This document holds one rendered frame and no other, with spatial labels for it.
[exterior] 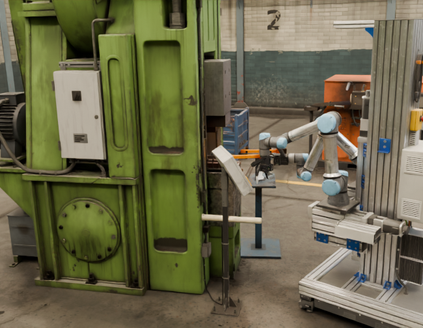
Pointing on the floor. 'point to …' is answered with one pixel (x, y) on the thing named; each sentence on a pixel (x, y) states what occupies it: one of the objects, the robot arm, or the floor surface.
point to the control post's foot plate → (227, 307)
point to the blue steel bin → (237, 131)
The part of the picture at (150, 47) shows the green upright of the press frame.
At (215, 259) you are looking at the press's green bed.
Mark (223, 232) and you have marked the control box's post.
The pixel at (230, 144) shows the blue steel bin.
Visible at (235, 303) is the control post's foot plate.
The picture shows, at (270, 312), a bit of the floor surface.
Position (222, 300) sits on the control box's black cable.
